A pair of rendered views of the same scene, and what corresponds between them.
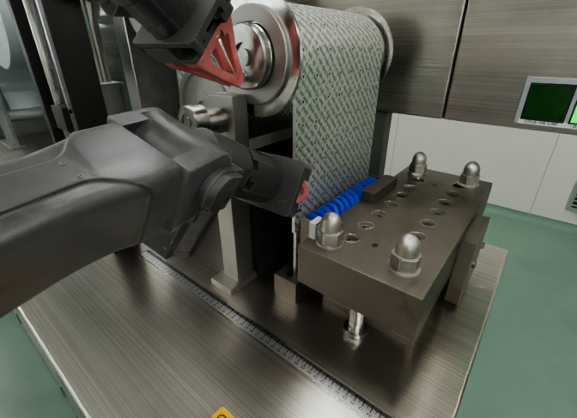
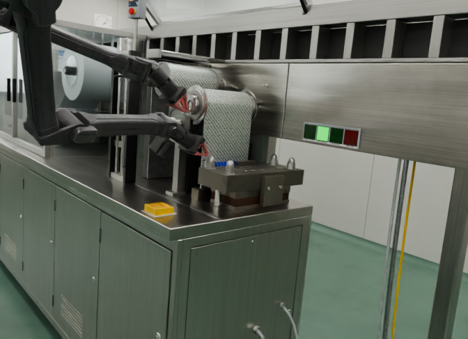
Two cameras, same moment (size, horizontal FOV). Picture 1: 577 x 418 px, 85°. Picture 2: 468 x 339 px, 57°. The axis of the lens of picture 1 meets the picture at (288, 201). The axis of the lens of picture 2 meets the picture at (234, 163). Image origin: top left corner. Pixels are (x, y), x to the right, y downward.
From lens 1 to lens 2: 1.22 m
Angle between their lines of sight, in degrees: 19
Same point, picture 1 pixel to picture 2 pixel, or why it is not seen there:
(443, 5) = (279, 92)
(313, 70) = (213, 110)
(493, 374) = not seen: outside the picture
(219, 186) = (173, 129)
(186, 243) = (162, 151)
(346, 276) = (211, 175)
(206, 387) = not seen: hidden behind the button
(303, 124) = (207, 127)
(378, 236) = not seen: hidden behind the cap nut
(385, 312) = (220, 184)
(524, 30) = (301, 104)
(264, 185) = (188, 140)
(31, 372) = (17, 311)
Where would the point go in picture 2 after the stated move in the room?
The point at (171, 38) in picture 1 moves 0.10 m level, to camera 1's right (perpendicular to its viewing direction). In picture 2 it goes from (169, 97) to (196, 100)
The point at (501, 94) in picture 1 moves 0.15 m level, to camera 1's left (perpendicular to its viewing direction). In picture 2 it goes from (298, 128) to (260, 124)
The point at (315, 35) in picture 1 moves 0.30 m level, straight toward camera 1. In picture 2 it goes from (214, 99) to (186, 98)
